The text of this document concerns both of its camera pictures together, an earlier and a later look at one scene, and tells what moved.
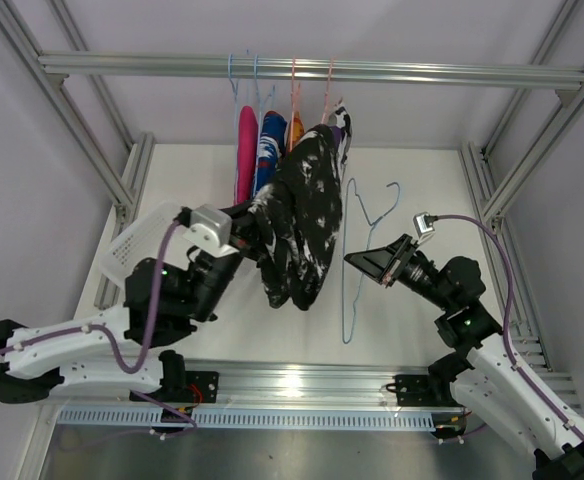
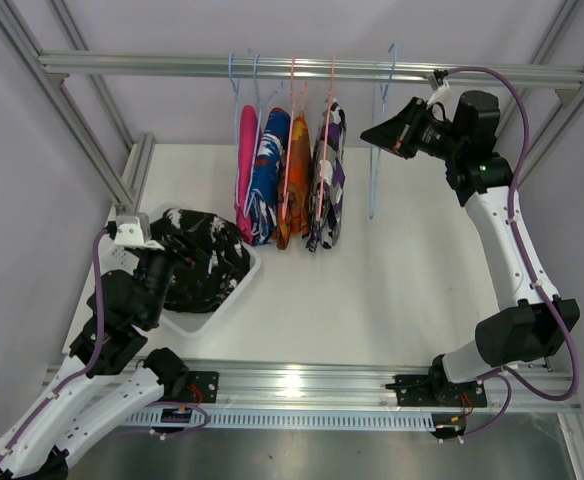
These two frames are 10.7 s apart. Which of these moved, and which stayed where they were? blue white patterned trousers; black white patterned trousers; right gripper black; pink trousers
Moved: right gripper black; black white patterned trousers
Stayed: pink trousers; blue white patterned trousers
